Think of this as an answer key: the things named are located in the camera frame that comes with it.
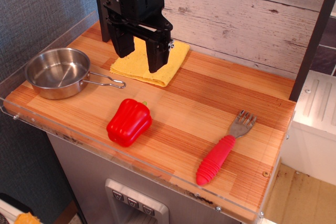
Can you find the red toy bell pepper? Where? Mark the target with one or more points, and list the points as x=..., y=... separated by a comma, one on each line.
x=131, y=119

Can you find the clear acrylic table guard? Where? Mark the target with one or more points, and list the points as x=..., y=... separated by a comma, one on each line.
x=205, y=145

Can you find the dark vertical post right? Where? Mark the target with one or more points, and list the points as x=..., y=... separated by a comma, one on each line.
x=312, y=47

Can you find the yellow object bottom left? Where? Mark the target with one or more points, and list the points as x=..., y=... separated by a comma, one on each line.
x=26, y=218

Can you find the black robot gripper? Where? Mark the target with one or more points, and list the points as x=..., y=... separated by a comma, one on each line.
x=143, y=19

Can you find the fork with red handle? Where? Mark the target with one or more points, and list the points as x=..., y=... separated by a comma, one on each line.
x=213, y=161

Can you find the silver dispenser panel with buttons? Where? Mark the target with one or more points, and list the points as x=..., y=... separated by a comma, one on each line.
x=130, y=206

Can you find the grey toy fridge cabinet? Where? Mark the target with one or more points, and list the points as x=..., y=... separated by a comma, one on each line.
x=87, y=171

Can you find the small stainless steel pan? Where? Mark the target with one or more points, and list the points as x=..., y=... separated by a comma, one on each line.
x=61, y=73

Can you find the folded yellow cloth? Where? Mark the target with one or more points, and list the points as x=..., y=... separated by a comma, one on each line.
x=135, y=65

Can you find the white toy sink unit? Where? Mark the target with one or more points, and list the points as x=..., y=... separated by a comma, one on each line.
x=309, y=146

